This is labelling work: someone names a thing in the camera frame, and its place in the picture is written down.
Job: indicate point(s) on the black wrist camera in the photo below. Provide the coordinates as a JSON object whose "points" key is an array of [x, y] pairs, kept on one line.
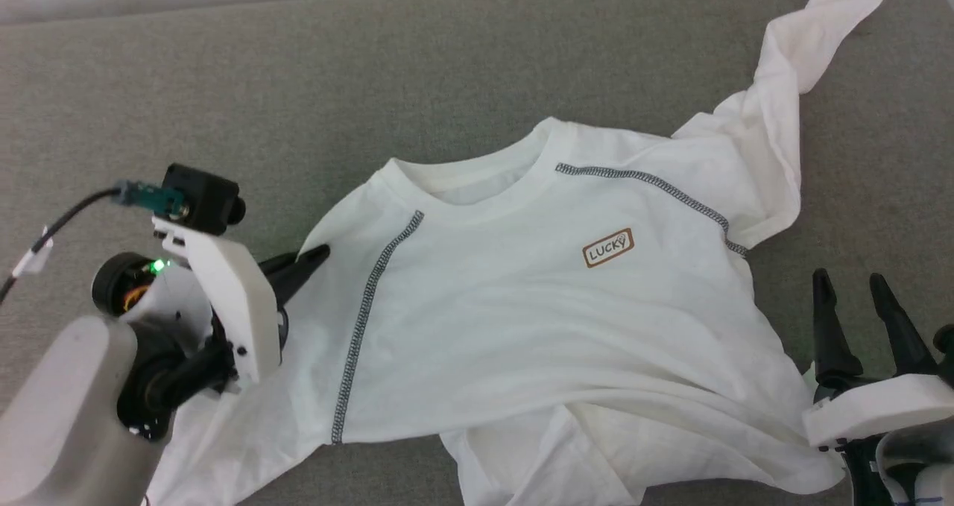
{"points": [[946, 346], [205, 197]]}

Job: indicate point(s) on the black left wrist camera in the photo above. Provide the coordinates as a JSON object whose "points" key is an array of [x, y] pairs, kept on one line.
{"points": [[205, 197]]}

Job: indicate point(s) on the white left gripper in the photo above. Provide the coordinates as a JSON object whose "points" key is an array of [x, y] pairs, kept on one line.
{"points": [[231, 297]]}

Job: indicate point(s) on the white t-shirt with grey stitching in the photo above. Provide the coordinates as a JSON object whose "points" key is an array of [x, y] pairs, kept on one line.
{"points": [[522, 327]]}

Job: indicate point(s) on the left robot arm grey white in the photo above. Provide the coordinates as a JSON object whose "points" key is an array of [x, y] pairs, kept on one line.
{"points": [[67, 402]]}

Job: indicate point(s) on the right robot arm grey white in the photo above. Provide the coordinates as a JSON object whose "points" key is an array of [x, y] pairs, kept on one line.
{"points": [[917, 465]]}

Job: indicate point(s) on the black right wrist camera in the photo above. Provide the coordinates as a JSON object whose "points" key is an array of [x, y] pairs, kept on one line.
{"points": [[946, 346]]}

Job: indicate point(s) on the grey fabric sofa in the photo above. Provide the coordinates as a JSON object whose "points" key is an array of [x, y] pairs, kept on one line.
{"points": [[223, 81]]}

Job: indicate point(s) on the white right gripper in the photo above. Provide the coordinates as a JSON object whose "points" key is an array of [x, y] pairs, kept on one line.
{"points": [[887, 405]]}

